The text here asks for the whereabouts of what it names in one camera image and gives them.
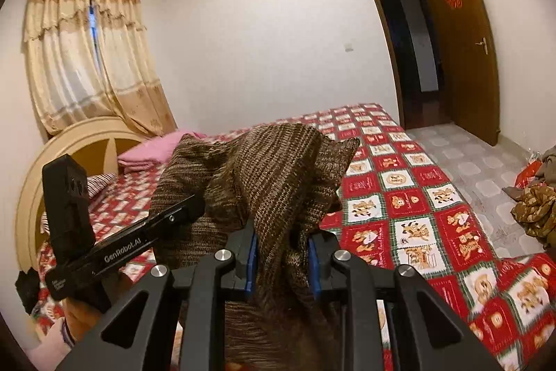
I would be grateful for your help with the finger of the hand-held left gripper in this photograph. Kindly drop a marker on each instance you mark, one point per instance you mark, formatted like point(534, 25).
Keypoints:
point(180, 210)

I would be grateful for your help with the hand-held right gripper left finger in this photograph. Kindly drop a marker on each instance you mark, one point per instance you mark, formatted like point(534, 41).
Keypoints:
point(249, 269)

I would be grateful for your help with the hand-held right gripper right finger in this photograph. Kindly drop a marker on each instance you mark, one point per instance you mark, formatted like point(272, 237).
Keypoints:
point(313, 271)

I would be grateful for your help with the brown knitted sweater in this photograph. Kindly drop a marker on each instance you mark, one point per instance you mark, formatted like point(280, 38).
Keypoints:
point(269, 171)

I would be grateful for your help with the person's left forearm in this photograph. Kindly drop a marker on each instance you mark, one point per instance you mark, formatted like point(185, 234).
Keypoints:
point(45, 342)

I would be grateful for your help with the pile of clothes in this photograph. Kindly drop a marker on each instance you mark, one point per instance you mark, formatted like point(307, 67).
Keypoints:
point(536, 206)

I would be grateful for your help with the person's left hand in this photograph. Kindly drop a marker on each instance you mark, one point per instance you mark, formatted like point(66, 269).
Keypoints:
point(82, 323)

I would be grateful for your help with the striped pillow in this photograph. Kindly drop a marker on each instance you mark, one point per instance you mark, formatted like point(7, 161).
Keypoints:
point(100, 183)

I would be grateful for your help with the cream wooden headboard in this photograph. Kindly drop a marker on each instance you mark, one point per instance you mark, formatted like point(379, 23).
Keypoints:
point(47, 162)

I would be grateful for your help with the pink folded blanket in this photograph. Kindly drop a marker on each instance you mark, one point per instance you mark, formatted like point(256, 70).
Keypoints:
point(152, 153)

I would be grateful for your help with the black cloth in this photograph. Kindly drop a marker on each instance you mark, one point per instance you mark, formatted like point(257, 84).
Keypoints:
point(27, 292)

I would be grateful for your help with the red checked printed bedspread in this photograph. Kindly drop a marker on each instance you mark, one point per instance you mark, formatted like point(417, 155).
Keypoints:
point(408, 232)

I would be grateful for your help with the beige patterned curtain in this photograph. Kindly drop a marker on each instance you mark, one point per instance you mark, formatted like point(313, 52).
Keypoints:
point(69, 62)

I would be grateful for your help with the red plastic bag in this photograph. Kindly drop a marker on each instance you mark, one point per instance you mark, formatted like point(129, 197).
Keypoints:
point(526, 175)

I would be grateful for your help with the brown wooden door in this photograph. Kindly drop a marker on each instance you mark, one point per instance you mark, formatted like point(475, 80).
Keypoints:
point(469, 84)

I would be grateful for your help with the dark wooden door frame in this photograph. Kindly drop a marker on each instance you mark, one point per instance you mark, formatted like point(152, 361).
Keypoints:
point(382, 27)

